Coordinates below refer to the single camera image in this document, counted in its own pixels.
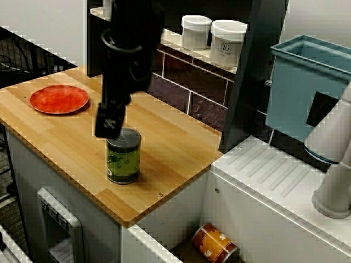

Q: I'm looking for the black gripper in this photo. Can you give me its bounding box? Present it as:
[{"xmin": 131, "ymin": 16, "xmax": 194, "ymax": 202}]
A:
[{"xmin": 94, "ymin": 87, "xmax": 132, "ymax": 139}]

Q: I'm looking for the green pea can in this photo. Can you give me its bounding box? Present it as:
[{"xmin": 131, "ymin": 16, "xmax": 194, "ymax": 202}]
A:
[{"xmin": 106, "ymin": 127, "xmax": 142, "ymax": 185}]

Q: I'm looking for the orange red round plate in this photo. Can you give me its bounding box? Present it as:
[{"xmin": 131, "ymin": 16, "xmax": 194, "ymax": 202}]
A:
[{"xmin": 29, "ymin": 84, "xmax": 90, "ymax": 115}]

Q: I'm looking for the dark upright kitchen panel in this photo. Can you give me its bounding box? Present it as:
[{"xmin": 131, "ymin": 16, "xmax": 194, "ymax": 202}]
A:
[
  {"xmin": 87, "ymin": 0, "xmax": 110, "ymax": 78},
  {"xmin": 218, "ymin": 0, "xmax": 290, "ymax": 154}
]

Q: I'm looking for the dark tiled backsplash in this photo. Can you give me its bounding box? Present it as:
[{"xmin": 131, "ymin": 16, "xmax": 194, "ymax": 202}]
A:
[{"xmin": 148, "ymin": 45, "xmax": 236, "ymax": 132}]

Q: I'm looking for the white toy kitchen cabinet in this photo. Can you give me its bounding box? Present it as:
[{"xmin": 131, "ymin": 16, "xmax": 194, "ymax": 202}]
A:
[{"xmin": 5, "ymin": 123, "xmax": 123, "ymax": 263}]

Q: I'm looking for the grey toy dishwasher door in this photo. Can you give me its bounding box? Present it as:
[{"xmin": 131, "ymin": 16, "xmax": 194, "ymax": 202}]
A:
[{"xmin": 37, "ymin": 187, "xmax": 84, "ymax": 263}]

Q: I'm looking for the white jar with logo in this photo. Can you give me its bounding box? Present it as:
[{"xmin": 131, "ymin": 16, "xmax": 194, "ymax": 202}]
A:
[{"xmin": 210, "ymin": 19, "xmax": 248, "ymax": 68}]

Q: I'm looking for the orange soup can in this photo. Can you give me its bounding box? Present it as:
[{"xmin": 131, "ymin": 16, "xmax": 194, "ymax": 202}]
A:
[{"xmin": 191, "ymin": 223, "xmax": 238, "ymax": 261}]

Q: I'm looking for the white toy sink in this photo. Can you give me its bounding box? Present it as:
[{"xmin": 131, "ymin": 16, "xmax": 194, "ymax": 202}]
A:
[{"xmin": 122, "ymin": 135, "xmax": 351, "ymax": 263}]

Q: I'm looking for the blue plastic bin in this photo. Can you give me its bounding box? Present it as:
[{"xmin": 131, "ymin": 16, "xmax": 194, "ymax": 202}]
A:
[{"xmin": 267, "ymin": 35, "xmax": 351, "ymax": 143}]

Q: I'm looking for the grey toy faucet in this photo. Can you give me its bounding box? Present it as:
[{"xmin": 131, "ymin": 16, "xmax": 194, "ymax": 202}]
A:
[{"xmin": 303, "ymin": 81, "xmax": 351, "ymax": 219}]

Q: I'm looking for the aluminium extrusion frame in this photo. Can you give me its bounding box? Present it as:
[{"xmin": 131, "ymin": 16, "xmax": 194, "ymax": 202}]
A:
[{"xmin": 0, "ymin": 224, "xmax": 31, "ymax": 263}]

